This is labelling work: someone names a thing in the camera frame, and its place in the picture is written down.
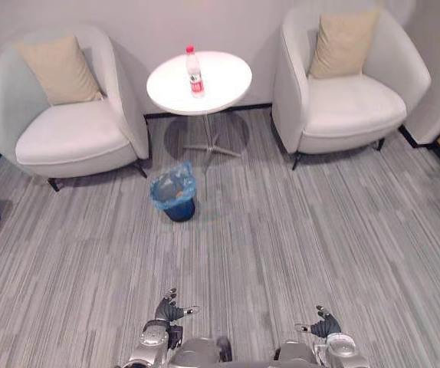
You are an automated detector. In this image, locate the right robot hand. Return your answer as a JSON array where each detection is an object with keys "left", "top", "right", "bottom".
[{"left": 294, "top": 304, "right": 343, "bottom": 339}]

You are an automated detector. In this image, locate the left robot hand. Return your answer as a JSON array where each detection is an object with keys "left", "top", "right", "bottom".
[{"left": 154, "top": 287, "right": 200, "bottom": 322}]

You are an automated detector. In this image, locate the small blue trash bin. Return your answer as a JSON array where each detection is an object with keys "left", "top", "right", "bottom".
[{"left": 162, "top": 199, "right": 196, "bottom": 223}]

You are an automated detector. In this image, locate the blue plastic bin bag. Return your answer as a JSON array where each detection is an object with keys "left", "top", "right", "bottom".
[{"left": 149, "top": 161, "right": 199, "bottom": 212}]

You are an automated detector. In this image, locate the white round tea table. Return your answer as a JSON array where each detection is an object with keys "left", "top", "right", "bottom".
[{"left": 146, "top": 51, "right": 253, "bottom": 174}]

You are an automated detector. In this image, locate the silver robot body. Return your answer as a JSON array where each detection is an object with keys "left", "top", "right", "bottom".
[{"left": 168, "top": 336, "right": 317, "bottom": 368}]

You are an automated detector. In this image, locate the white armchair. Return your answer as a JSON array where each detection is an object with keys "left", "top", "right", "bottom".
[
  {"left": 271, "top": 6, "right": 432, "bottom": 171},
  {"left": 0, "top": 23, "right": 151, "bottom": 192}
]

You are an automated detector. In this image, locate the clear bottle with red cap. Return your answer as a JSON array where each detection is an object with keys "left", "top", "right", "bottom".
[{"left": 185, "top": 44, "right": 205, "bottom": 99}]

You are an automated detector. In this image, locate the beige cushion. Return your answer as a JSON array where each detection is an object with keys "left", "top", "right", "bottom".
[
  {"left": 14, "top": 35, "right": 103, "bottom": 107},
  {"left": 308, "top": 8, "right": 380, "bottom": 80}
]

